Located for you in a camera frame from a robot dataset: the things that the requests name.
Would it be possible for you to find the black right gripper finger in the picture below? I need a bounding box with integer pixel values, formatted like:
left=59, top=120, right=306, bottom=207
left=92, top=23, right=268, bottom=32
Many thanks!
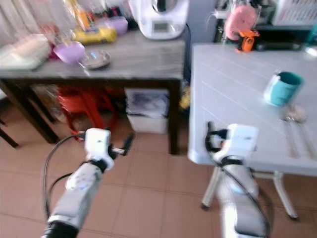
left=205, top=121, right=216, bottom=153

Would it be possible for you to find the white storage box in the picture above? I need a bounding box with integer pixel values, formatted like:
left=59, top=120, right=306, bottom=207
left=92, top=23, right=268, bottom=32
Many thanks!
left=125, top=88, right=170, bottom=134

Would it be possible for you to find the white plastic folding table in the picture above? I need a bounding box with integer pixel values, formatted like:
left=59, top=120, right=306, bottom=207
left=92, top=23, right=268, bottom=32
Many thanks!
left=187, top=43, right=317, bottom=221

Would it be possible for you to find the red plastic stool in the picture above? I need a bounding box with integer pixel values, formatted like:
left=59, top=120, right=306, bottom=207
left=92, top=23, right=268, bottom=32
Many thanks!
left=56, top=85, right=120, bottom=135

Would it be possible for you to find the metal spoon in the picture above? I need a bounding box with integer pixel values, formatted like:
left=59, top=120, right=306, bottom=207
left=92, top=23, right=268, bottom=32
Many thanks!
left=281, top=105, right=309, bottom=159

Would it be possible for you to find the dark wooden chair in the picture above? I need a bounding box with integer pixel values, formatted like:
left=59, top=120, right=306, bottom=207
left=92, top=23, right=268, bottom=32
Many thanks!
left=0, top=89, right=20, bottom=149

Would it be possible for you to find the teal mug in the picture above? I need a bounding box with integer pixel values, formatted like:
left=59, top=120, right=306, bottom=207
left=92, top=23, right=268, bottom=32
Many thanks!
left=263, top=71, right=304, bottom=107

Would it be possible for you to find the dark wooden grey-top table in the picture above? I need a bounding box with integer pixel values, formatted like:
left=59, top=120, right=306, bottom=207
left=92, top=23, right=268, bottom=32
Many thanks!
left=0, top=30, right=186, bottom=155

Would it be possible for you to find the shiny metal bowl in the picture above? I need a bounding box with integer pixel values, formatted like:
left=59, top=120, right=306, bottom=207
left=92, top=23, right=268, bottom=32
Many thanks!
left=80, top=49, right=111, bottom=69

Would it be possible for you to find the orange and black tool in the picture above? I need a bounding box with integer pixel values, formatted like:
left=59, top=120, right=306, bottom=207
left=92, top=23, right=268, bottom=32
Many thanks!
left=236, top=29, right=261, bottom=53

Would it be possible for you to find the purple plastic bowl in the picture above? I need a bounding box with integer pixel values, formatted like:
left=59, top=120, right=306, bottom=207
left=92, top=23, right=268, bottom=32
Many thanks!
left=53, top=41, right=86, bottom=66

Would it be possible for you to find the yellow plastic container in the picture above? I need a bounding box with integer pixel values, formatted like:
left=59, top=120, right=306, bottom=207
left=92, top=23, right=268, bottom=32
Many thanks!
left=72, top=27, right=117, bottom=45

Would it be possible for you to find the pink round object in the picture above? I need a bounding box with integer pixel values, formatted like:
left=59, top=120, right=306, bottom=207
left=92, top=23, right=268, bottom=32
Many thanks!
left=223, top=4, right=259, bottom=41

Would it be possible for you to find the pale purple container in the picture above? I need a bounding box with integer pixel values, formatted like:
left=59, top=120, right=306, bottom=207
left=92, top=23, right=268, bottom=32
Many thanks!
left=103, top=16, right=129, bottom=36

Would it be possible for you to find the white kitchen appliance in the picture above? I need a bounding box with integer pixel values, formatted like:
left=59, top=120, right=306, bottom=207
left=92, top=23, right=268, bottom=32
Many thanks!
left=127, top=0, right=190, bottom=41

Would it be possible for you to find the white dish tray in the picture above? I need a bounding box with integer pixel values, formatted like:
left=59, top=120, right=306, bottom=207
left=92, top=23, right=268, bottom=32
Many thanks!
left=0, top=33, right=51, bottom=71

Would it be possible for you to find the orange bottle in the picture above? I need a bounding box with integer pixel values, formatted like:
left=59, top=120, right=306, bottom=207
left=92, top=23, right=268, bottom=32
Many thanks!
left=73, top=0, right=95, bottom=31

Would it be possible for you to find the white plastic basket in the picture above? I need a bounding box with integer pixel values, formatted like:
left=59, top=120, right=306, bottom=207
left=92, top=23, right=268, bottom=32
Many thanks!
left=272, top=0, right=317, bottom=27

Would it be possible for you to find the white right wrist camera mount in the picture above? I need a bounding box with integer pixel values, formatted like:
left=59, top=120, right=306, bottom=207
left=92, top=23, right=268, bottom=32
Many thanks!
left=217, top=123, right=260, bottom=163

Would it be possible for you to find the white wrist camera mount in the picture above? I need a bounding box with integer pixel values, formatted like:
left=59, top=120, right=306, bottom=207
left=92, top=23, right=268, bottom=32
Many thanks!
left=83, top=127, right=113, bottom=171
left=217, top=123, right=260, bottom=163

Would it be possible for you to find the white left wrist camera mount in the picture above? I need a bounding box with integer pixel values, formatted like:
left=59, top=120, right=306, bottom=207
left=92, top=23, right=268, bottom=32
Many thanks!
left=83, top=127, right=113, bottom=171

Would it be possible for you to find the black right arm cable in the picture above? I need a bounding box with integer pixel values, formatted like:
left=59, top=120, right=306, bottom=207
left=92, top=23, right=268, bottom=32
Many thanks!
left=212, top=154, right=274, bottom=238

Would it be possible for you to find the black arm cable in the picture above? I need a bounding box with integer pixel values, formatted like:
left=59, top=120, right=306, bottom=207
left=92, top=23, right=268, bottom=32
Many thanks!
left=212, top=154, right=274, bottom=238
left=42, top=132, right=86, bottom=222

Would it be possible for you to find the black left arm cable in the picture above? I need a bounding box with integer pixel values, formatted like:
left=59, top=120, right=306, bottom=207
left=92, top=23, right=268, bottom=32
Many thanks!
left=42, top=132, right=86, bottom=222

